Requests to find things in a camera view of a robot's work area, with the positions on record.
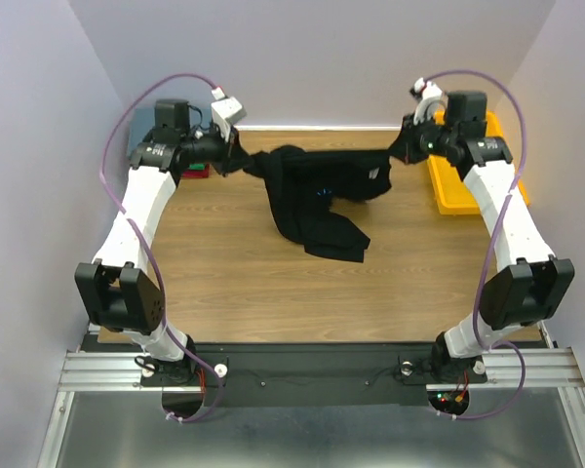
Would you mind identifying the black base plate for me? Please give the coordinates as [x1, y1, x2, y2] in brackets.
[135, 342, 487, 415]

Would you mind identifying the folded green t-shirt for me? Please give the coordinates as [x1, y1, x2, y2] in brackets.
[187, 164, 209, 172]

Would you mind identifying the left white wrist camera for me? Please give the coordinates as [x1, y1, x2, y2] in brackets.
[211, 97, 247, 134]

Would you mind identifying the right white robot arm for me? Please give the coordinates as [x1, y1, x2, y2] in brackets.
[389, 79, 575, 379]

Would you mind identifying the black t-shirt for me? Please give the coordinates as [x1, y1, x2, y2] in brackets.
[244, 145, 392, 263]

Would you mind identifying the purple cable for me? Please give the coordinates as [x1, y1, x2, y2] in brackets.
[421, 69, 527, 423]
[98, 73, 225, 424]

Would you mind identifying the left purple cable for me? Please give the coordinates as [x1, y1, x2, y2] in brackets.
[98, 73, 225, 424]

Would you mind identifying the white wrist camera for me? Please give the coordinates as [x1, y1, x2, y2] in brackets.
[211, 97, 247, 134]
[409, 78, 444, 125]

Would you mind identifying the aluminium mounting rail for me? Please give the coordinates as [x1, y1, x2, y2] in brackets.
[58, 348, 585, 392]

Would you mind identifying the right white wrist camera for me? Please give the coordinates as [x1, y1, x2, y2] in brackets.
[409, 78, 444, 125]

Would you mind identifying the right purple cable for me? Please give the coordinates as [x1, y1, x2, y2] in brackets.
[421, 69, 527, 423]

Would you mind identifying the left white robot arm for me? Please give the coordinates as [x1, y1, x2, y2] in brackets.
[74, 95, 246, 384]

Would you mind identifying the folded grey-blue t-shirt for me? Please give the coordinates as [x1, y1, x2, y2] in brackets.
[126, 105, 155, 158]

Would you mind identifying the yellow plastic tray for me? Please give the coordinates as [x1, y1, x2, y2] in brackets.
[426, 110, 530, 215]

